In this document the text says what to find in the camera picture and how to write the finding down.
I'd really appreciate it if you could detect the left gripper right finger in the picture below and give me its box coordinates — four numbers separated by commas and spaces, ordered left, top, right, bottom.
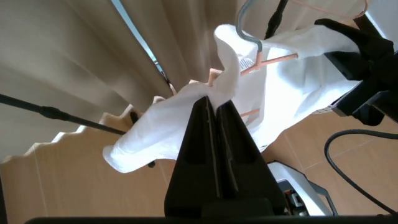
216, 99, 287, 216

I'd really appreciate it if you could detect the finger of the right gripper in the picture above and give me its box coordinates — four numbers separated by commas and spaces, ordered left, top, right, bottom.
322, 50, 374, 83
313, 17, 396, 63

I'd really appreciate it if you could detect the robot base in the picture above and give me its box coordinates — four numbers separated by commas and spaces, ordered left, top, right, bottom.
266, 160, 339, 217

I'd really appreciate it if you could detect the black clothes rack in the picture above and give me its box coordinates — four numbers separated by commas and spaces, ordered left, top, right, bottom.
0, 0, 290, 169

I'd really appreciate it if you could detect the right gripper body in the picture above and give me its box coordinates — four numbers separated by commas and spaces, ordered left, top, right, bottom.
330, 40, 398, 127

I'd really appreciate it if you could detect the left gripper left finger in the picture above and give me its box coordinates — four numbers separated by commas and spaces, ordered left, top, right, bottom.
164, 95, 225, 218

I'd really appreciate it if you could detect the white garment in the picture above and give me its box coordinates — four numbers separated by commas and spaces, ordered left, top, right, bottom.
102, 23, 361, 174

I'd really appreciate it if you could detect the black cable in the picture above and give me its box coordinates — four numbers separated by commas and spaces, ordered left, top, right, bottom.
323, 129, 398, 215

